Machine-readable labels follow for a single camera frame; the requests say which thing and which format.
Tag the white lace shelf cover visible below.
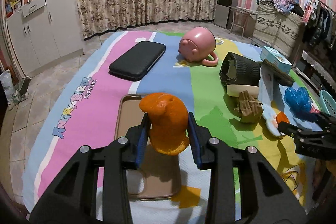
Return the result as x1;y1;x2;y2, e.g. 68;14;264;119
301;49;336;88

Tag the light blue plastic basket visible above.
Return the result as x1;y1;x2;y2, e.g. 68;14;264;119
319;90;336;118

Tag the metal clothes rack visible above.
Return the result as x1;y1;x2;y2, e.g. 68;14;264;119
294;0;336;88

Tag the cartoon bird printed blanket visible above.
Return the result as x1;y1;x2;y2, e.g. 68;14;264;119
22;31;326;216

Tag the chest under patterned cloth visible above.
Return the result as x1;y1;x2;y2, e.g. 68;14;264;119
252;2;306;56

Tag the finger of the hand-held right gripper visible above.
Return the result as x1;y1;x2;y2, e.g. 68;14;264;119
311;111;336;132
278;122;319;144

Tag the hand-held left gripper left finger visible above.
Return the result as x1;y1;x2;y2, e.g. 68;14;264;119
29;112;150;224

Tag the brown phone case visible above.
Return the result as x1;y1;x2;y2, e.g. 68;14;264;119
114;94;182;201

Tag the black case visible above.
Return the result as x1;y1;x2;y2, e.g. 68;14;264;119
108;41;166;81

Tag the folding table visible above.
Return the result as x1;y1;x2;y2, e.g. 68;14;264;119
228;6;259;38

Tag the crumpled clear plastic bag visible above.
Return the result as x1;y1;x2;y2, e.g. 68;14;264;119
0;70;21;106

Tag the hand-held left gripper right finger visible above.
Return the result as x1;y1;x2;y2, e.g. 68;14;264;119
188;112;307;224

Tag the pink hanging bag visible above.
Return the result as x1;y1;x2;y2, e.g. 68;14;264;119
302;0;317;24

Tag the pink cup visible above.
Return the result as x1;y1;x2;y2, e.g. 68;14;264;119
178;27;219;67

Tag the blue crumpled plastic bag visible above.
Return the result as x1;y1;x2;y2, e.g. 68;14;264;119
283;86;313;114

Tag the grey water dispenser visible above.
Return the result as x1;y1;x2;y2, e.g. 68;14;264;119
214;0;240;28

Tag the white cabinet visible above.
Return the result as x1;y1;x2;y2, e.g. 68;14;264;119
7;0;85;77

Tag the teal cardboard box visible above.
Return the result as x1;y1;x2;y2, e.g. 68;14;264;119
259;46;293;75

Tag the large orange peel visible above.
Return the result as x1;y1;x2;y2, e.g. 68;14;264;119
139;93;190;156

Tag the row of hanging clothes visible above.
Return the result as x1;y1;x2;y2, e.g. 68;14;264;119
302;2;336;56

